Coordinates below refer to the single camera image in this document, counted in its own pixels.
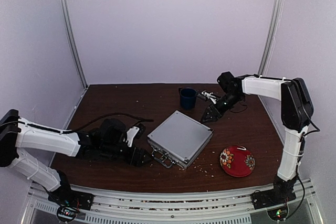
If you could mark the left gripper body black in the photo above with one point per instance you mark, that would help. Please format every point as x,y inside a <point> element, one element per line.
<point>129,159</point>

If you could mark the front aluminium rail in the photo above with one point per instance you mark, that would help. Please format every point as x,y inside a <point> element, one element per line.
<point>229,206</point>

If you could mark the aluminium frame post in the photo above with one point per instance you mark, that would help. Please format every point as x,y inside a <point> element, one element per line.
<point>270,38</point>
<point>72,43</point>

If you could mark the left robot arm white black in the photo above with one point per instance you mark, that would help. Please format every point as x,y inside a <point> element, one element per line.
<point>111,140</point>

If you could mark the left aluminium frame post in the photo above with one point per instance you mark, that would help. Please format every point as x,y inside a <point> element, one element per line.
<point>72,43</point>

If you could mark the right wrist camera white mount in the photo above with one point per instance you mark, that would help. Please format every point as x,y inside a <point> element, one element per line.
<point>208,96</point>

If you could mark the aluminium poker case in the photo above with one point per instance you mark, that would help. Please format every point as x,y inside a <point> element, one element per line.
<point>178,140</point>

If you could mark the red floral plate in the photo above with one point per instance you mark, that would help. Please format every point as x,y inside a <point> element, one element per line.
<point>237,161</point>

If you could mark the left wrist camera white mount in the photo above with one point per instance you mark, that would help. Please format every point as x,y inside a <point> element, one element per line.
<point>133,133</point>

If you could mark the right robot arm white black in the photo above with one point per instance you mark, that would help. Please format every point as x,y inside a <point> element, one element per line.
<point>296,113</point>

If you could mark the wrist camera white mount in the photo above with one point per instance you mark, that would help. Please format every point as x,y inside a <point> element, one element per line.
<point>133,133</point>
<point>208,96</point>

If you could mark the right aluminium frame post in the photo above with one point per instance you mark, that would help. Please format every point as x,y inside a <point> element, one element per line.
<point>270,38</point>

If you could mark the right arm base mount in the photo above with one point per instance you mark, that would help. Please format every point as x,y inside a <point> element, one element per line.
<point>273,200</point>

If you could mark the dark blue mug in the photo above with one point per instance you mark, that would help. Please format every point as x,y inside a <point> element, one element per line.
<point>187,98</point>

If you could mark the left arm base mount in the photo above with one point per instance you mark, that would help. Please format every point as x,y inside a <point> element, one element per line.
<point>68,210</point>

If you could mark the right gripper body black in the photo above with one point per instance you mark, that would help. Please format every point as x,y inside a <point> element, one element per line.
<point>211,107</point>

